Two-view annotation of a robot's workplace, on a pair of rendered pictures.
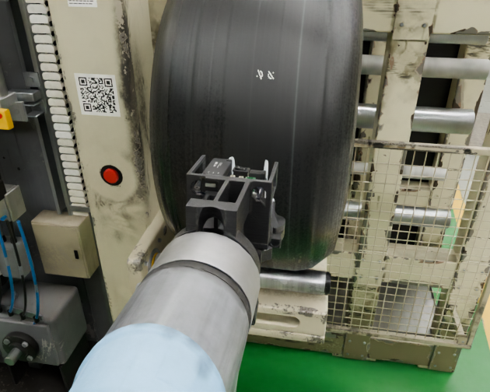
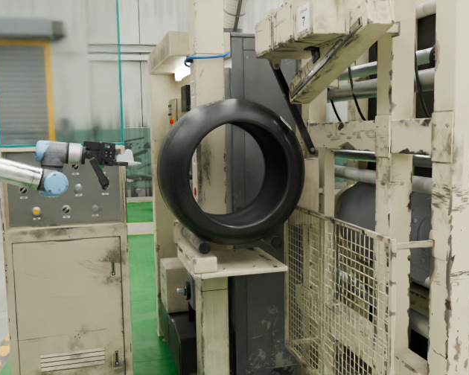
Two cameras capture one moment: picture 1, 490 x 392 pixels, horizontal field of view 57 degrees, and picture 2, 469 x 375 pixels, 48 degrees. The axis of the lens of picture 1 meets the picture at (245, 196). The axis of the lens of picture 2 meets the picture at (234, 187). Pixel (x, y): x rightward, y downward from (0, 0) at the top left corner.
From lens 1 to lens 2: 1.92 m
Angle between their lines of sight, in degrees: 65
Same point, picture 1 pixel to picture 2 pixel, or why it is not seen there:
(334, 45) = (182, 127)
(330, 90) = (173, 140)
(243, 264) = (75, 147)
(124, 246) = not seen: hidden behind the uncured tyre
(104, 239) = not seen: hidden behind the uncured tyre
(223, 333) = (56, 146)
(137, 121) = (199, 167)
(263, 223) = (100, 152)
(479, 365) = not seen: outside the picture
